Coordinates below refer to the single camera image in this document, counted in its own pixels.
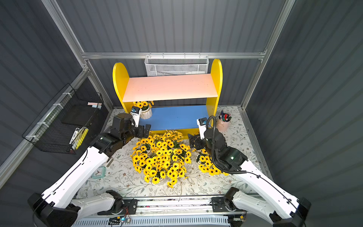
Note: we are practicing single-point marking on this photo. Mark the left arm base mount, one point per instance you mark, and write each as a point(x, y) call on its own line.
point(122, 208)

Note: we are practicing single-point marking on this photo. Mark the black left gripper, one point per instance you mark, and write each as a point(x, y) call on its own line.
point(144, 130)

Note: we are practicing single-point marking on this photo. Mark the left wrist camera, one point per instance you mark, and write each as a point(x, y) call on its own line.
point(136, 112)

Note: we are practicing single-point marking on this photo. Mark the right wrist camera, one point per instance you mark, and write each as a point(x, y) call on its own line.
point(202, 125)

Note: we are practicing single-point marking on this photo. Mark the pink sticky notes in basket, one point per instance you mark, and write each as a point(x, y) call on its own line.
point(95, 105)

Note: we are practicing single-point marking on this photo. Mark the pink pen cup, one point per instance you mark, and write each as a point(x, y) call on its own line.
point(223, 121)

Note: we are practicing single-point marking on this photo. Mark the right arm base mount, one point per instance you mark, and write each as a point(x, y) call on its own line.
point(220, 204)

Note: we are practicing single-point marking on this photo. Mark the yellow marker in basket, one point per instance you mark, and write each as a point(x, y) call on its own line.
point(80, 138)

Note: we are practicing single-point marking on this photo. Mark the small green circuit board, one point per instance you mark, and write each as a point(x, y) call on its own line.
point(118, 221)

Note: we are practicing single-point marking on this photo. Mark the shelf pot five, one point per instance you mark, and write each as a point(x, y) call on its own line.
point(143, 148)

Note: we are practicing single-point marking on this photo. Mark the black wire wall basket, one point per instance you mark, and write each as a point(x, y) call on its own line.
point(53, 132)

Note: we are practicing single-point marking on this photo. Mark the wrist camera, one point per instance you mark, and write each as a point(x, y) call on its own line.
point(136, 112)
point(202, 125)

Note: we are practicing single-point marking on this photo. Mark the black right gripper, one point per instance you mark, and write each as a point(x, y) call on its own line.
point(195, 142)

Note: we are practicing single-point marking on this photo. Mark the yellow wooden shelf unit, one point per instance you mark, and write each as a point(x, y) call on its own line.
point(159, 88)

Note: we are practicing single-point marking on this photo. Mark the shelf pot two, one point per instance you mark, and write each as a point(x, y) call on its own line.
point(142, 159)
point(160, 154)

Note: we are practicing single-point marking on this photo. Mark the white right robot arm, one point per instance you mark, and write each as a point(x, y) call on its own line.
point(276, 206)

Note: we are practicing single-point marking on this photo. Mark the shelf pot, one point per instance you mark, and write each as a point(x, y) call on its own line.
point(146, 108)
point(176, 171)
point(182, 154)

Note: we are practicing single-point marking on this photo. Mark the white wire wall basket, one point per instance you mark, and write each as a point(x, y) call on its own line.
point(174, 66)

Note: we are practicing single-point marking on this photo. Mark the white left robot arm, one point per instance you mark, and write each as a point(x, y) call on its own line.
point(57, 207)

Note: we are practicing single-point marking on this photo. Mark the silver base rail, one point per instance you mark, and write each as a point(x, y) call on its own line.
point(196, 205)

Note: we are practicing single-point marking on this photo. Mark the white marker in basket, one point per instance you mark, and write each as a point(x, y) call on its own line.
point(75, 133)

